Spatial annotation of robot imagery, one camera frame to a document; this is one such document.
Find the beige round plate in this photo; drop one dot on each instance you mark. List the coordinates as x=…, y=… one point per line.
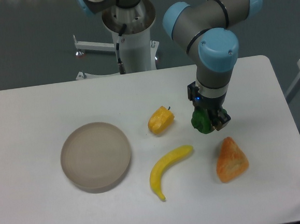
x=96, y=157

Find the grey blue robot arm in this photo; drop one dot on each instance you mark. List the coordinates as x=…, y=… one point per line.
x=203, y=34

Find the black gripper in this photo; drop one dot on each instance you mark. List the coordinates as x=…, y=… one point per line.
x=211, y=100

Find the yellow toy bell pepper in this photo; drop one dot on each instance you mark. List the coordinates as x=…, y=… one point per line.
x=160, y=120

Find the green toy bell pepper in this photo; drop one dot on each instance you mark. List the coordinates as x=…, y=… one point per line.
x=201, y=121

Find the yellow toy banana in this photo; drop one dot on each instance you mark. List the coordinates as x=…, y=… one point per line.
x=165, y=162

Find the orange toy pastry triangle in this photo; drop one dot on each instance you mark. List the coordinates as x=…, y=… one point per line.
x=232, y=162

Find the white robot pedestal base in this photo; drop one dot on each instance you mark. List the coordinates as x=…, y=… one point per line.
x=132, y=44

